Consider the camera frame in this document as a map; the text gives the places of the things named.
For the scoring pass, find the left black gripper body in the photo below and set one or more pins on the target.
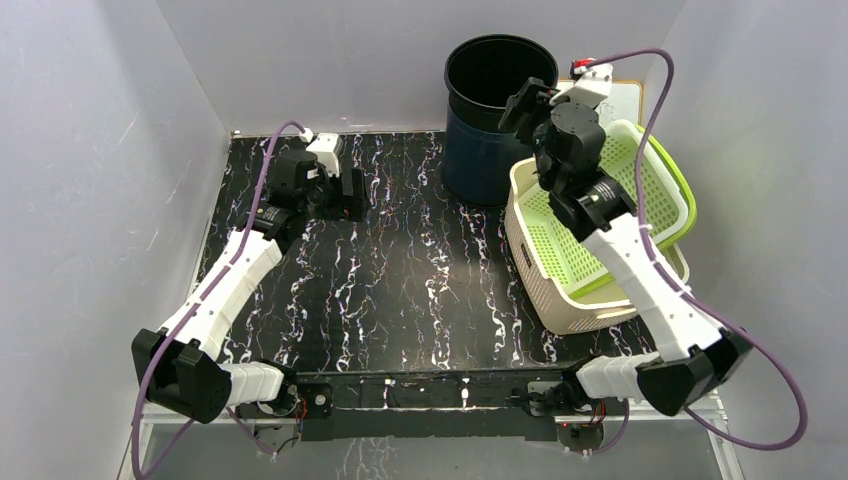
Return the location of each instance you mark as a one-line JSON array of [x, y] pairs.
[[315, 204]]

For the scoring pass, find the aluminium frame rail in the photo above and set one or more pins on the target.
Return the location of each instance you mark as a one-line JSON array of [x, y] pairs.
[[461, 444]]

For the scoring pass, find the green perforated plastic basket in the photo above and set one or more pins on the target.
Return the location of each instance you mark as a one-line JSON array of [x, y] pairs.
[[618, 189]]

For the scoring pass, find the small whiteboard with writing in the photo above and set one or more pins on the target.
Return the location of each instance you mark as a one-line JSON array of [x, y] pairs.
[[623, 103]]

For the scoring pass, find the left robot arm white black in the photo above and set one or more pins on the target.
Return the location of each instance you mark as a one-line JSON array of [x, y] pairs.
[[177, 365]]

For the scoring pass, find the large black plastic bucket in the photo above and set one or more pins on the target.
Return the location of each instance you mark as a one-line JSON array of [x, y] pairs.
[[483, 72]]

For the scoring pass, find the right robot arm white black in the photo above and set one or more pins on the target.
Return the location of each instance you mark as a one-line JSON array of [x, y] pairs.
[[695, 353]]

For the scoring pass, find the dark blue cylindrical bin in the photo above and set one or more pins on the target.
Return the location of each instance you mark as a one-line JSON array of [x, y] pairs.
[[477, 164]]

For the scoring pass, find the beige perforated plastic basket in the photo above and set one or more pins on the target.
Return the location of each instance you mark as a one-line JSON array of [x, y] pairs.
[[569, 288]]

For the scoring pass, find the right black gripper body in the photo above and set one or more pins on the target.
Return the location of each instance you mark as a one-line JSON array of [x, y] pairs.
[[542, 163]]

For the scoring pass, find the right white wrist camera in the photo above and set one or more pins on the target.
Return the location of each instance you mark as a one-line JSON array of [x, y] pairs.
[[591, 84]]

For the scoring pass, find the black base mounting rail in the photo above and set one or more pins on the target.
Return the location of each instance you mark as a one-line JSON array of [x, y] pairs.
[[534, 403]]

